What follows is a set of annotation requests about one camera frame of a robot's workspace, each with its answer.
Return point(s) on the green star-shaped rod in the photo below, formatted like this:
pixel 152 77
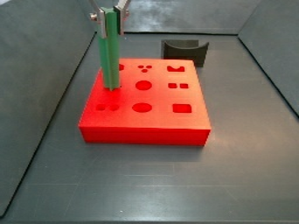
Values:
pixel 108 51

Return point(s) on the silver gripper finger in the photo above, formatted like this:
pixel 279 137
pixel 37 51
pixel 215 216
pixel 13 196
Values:
pixel 97 16
pixel 121 12

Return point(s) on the black curved cradle block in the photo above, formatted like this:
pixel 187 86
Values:
pixel 176 49

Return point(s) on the red block with shaped holes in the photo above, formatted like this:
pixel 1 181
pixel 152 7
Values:
pixel 157 107

